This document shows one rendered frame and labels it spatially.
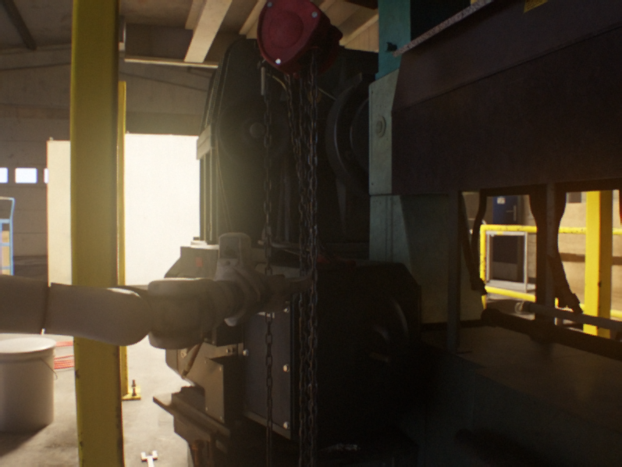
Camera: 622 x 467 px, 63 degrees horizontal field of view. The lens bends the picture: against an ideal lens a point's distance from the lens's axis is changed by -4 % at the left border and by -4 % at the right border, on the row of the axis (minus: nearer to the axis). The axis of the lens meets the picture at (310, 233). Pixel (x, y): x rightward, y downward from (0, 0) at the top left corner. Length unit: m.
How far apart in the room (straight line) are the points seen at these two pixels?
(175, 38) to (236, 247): 2.50
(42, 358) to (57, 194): 4.81
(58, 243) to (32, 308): 6.67
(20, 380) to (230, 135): 1.45
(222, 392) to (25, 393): 1.44
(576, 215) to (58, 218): 5.89
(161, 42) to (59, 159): 4.36
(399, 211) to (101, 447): 1.14
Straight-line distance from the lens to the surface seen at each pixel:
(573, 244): 4.78
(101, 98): 1.27
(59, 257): 7.33
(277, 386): 1.30
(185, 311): 0.67
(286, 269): 1.32
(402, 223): 1.79
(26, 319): 0.65
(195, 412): 1.67
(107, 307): 0.64
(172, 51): 3.18
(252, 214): 2.17
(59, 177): 7.33
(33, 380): 2.68
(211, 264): 1.52
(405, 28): 1.89
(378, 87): 1.99
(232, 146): 2.04
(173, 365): 1.83
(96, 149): 1.26
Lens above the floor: 0.96
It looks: 2 degrees down
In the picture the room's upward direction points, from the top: straight up
